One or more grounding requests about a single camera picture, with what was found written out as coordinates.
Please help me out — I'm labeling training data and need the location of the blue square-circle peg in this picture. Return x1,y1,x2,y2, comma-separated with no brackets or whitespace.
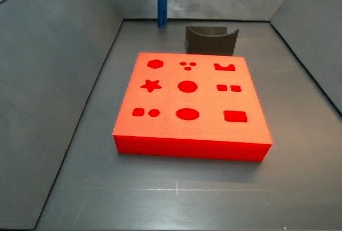
158,0,167,28

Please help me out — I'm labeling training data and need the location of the red shape-sorting board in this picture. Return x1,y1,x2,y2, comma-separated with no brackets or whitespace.
112,53,273,162

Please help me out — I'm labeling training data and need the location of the dark grey curved holder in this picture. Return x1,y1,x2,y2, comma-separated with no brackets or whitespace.
186,26,239,56

